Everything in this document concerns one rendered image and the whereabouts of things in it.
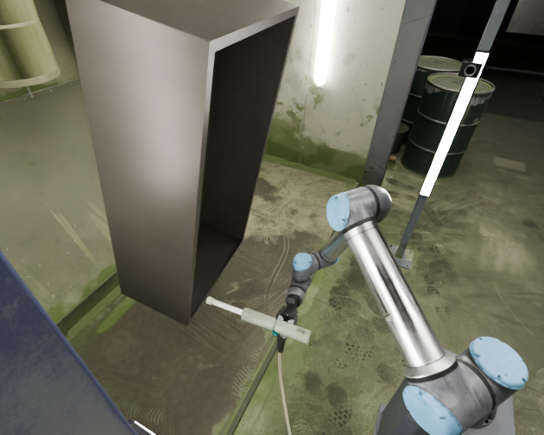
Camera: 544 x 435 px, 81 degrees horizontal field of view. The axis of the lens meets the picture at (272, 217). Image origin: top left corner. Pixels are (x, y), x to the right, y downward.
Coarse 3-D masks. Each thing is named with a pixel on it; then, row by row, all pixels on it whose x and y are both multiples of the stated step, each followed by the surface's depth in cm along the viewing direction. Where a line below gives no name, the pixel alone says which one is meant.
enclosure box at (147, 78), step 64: (128, 0) 70; (192, 0) 81; (256, 0) 98; (128, 64) 73; (192, 64) 67; (256, 64) 123; (128, 128) 85; (192, 128) 77; (256, 128) 140; (128, 192) 101; (192, 192) 91; (128, 256) 126; (192, 256) 110
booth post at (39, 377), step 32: (0, 256) 16; (0, 288) 16; (0, 320) 17; (32, 320) 18; (0, 352) 17; (32, 352) 19; (64, 352) 21; (0, 384) 18; (32, 384) 20; (64, 384) 22; (96, 384) 25; (0, 416) 18; (32, 416) 20; (64, 416) 23; (96, 416) 26
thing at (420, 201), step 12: (504, 0) 138; (492, 12) 142; (504, 12) 140; (492, 24) 144; (492, 36) 146; (480, 48) 150; (420, 204) 209; (408, 228) 223; (408, 240) 229; (396, 252) 240
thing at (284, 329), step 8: (216, 304) 144; (224, 304) 144; (240, 312) 141; (248, 312) 140; (256, 312) 140; (248, 320) 140; (256, 320) 138; (264, 320) 137; (272, 320) 137; (280, 320) 138; (264, 328) 139; (272, 328) 136; (280, 328) 135; (288, 328) 135; (296, 328) 135; (280, 336) 139; (288, 336) 135; (296, 336) 133; (304, 336) 133; (280, 344) 144; (280, 352) 148
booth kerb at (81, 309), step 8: (104, 280) 199; (112, 280) 204; (96, 288) 194; (104, 288) 200; (112, 288) 206; (88, 296) 190; (96, 296) 196; (104, 296) 202; (80, 304) 187; (88, 304) 192; (96, 304) 198; (72, 312) 183; (80, 312) 189; (64, 320) 180; (72, 320) 185; (64, 328) 181
